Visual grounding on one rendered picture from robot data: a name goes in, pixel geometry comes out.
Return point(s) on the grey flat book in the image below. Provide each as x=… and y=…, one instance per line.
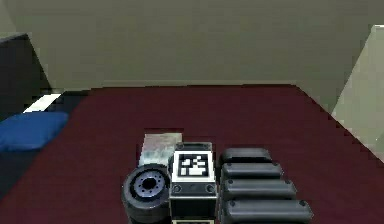
x=158, y=146

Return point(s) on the black headboard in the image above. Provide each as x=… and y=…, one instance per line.
x=18, y=73

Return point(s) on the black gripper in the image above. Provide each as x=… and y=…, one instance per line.
x=146, y=193

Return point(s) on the dark red bed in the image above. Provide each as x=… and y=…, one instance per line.
x=200, y=113

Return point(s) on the blue pillow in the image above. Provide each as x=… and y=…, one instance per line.
x=30, y=130

